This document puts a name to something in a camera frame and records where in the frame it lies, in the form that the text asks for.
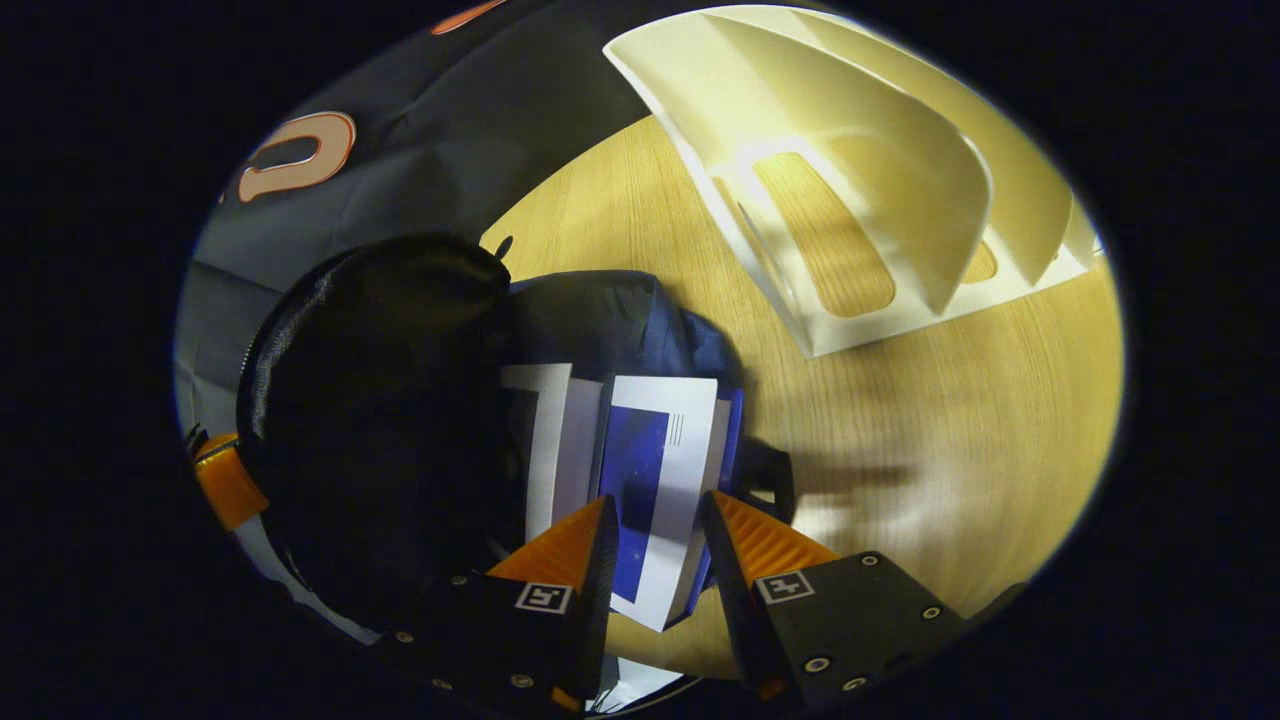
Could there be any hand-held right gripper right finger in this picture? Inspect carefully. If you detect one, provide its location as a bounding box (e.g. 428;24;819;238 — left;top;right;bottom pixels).
698;488;969;713

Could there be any white spine book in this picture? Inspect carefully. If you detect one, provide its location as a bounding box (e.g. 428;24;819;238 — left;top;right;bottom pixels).
497;362;606;546

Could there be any white bookshelf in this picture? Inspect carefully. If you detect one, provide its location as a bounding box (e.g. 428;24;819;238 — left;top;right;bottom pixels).
603;3;1101;359

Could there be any blue spine book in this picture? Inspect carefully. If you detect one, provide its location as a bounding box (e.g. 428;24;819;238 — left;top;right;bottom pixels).
590;375;746;633

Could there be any blue schoolbag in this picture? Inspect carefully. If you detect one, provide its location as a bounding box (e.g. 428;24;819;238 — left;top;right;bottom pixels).
235;232;798;631

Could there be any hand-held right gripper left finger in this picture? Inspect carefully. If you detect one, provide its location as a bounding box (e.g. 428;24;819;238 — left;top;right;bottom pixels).
375;493;621;713

